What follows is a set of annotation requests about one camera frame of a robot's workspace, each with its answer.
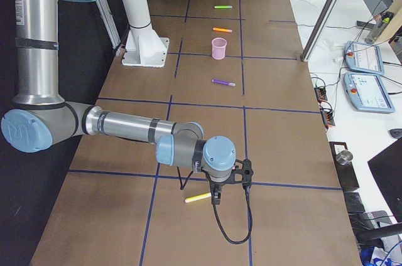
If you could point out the yellow highlighter pen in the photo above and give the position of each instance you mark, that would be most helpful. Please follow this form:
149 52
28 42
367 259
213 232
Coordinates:
197 197

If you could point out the black computer mouse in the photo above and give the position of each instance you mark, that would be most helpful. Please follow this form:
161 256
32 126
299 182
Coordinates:
395 133

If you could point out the green highlighter pen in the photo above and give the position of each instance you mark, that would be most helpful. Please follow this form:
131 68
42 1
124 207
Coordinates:
223 7

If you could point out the blue teach pendant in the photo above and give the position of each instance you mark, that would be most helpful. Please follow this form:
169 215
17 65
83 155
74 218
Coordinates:
361 57
367 93

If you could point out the lower blue teach pendant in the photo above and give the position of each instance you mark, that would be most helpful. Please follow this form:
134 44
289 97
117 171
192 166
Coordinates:
367 93

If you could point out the orange black connector block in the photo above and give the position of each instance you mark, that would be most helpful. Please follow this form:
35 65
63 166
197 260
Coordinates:
321 93

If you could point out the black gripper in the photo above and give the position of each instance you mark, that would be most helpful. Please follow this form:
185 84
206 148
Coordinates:
217 186

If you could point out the aluminium frame post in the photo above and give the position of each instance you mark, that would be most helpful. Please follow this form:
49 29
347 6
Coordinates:
318 29

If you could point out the upper blue teach pendant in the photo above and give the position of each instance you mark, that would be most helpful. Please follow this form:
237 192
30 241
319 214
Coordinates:
361 57

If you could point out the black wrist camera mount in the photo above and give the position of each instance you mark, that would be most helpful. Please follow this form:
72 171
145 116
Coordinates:
241 173

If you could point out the orange highlighter pen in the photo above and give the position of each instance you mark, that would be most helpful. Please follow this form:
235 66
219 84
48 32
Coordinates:
223 30

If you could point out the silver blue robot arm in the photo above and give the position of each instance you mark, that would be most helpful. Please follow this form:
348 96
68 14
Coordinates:
42 117

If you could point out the silver metal cylinder weight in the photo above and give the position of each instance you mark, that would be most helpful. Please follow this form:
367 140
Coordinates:
344 157

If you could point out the purple highlighter pen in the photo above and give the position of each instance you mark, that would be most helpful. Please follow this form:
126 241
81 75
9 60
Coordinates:
223 82

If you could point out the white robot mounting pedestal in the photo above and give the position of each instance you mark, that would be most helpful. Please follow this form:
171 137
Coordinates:
144 48

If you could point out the pink mesh pen holder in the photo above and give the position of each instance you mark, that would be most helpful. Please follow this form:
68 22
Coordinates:
218 48

